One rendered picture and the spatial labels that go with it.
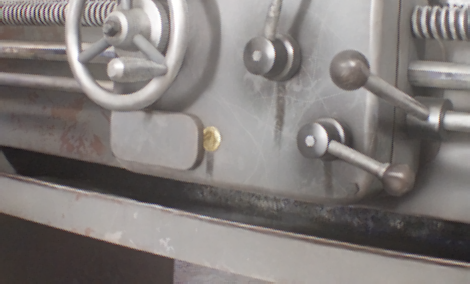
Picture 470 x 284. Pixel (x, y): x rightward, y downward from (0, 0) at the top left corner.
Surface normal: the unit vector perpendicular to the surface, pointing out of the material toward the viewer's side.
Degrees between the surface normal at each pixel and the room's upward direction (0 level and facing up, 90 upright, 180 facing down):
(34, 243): 90
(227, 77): 90
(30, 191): 90
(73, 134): 90
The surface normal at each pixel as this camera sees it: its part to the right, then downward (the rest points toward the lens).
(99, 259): 0.81, 0.09
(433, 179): -0.58, 0.04
